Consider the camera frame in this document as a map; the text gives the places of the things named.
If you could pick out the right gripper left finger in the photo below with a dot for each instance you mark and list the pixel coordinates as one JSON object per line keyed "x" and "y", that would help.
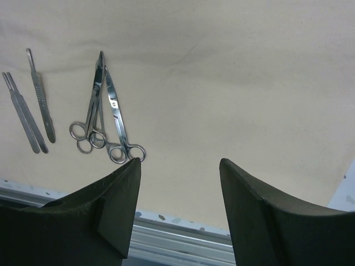
{"x": 91, "y": 226}

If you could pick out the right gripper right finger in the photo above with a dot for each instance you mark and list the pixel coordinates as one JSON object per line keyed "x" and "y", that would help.
{"x": 270, "y": 227}

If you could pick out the large steel scissors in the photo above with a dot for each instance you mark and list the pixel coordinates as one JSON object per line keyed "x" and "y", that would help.
{"x": 124, "y": 146}

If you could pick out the small steel scissors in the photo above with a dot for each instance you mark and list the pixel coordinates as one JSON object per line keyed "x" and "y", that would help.
{"x": 95, "y": 137}

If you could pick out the steel scalpel handle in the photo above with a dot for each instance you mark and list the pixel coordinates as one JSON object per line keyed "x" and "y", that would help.
{"x": 42, "y": 101}
{"x": 21, "y": 116}
{"x": 29, "y": 118}

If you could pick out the beige surgical drape cloth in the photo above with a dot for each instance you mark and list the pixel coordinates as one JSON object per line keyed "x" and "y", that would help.
{"x": 266, "y": 84}

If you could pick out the aluminium frame rail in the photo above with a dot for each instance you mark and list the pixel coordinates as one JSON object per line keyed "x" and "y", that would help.
{"x": 152, "y": 242}

